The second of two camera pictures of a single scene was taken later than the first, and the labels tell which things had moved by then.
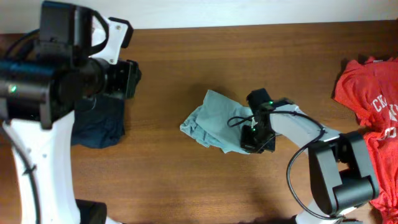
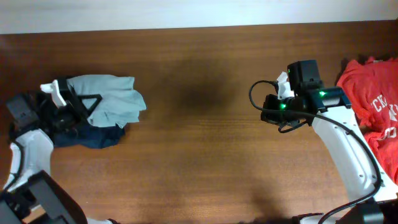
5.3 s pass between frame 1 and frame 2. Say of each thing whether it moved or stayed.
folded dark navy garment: stayed
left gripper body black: moved
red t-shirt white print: stayed
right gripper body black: moved
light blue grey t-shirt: moved
